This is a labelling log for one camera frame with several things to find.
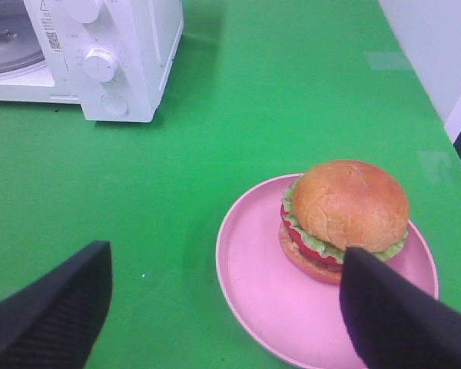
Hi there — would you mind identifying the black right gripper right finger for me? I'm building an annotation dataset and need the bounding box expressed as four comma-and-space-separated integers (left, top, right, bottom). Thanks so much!
340, 248, 461, 368

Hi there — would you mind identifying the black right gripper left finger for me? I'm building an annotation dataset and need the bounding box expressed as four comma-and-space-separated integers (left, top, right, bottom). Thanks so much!
0, 241, 111, 368

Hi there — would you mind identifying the pink round plate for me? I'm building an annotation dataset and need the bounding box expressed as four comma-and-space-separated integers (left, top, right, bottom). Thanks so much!
215, 172, 439, 369

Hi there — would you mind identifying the burger with lettuce tomato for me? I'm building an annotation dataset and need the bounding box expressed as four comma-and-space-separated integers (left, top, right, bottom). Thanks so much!
279, 160, 410, 285

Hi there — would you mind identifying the round door release button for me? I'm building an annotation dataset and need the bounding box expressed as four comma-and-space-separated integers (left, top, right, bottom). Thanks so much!
101, 93, 129, 116

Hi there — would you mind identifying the white microwave knob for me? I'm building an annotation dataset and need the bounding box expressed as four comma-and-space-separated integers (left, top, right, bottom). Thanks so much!
62, 0, 102, 24
82, 48, 118, 83

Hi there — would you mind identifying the clear tape patch right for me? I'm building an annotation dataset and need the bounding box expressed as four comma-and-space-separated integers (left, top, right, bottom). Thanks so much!
364, 52, 412, 71

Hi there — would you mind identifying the white microwave oven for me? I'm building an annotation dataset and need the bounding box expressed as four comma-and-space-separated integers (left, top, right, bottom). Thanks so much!
0, 0, 184, 122

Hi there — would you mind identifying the glass microwave turntable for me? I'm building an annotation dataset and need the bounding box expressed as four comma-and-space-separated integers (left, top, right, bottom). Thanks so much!
0, 1, 45, 74

